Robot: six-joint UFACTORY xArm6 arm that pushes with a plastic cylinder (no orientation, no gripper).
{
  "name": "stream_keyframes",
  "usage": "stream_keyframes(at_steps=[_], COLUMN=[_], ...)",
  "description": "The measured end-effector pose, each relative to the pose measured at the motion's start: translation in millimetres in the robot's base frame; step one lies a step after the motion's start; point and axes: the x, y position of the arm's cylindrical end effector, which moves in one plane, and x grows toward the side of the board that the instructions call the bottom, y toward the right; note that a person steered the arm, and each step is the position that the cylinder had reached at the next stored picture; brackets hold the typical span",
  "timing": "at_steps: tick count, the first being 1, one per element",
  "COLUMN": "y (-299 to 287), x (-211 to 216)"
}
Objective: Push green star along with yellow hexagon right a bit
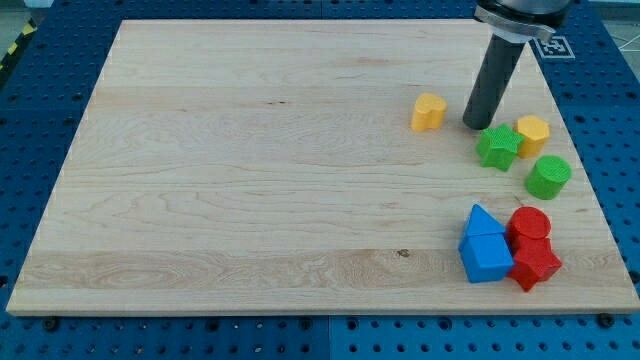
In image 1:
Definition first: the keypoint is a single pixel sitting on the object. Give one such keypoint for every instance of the green star block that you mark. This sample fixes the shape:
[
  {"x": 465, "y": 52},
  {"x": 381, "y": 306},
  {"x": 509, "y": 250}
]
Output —
[{"x": 498, "y": 147}]

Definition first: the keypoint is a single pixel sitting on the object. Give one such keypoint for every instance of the yellow hexagon block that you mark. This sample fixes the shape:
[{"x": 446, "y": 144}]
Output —
[{"x": 535, "y": 132}]

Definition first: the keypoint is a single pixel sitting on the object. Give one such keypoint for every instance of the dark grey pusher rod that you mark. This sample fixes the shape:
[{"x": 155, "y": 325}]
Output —
[{"x": 499, "y": 62}]

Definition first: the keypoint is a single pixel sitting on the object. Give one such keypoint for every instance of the black robot arm flange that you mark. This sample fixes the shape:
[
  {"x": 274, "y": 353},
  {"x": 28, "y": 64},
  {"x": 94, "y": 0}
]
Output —
[{"x": 519, "y": 21}]

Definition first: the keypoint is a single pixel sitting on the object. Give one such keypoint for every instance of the red star block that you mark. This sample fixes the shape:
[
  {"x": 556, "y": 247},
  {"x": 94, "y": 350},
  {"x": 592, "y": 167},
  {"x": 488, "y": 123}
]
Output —
[{"x": 534, "y": 261}]

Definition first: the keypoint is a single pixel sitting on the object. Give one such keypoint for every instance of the light wooden board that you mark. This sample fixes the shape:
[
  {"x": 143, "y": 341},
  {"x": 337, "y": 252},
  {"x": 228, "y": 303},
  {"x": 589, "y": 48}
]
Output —
[{"x": 268, "y": 167}]

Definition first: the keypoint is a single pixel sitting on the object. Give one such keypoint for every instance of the yellow heart block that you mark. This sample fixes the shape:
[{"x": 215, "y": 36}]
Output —
[{"x": 428, "y": 113}]

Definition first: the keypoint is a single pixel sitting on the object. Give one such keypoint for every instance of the blue triangle block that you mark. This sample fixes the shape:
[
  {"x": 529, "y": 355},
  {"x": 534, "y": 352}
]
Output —
[{"x": 479, "y": 223}]

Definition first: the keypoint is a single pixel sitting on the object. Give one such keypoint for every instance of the blue cube block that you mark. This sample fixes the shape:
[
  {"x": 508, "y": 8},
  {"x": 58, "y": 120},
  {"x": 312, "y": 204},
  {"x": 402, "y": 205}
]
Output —
[{"x": 486, "y": 258}]

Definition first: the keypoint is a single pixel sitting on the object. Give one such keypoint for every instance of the red cylinder block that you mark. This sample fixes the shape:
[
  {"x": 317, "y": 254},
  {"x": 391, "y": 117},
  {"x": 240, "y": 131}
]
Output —
[{"x": 528, "y": 221}]

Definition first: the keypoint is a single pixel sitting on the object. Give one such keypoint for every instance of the green cylinder block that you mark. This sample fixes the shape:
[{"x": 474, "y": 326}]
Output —
[{"x": 548, "y": 176}]

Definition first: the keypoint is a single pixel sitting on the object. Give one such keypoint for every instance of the white fiducial marker tag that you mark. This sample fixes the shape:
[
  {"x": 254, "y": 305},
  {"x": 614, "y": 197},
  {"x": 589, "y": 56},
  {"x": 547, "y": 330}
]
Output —
[{"x": 557, "y": 47}]

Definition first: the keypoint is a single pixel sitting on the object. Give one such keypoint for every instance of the yellow black hazard tape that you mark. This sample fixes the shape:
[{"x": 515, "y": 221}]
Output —
[{"x": 18, "y": 46}]

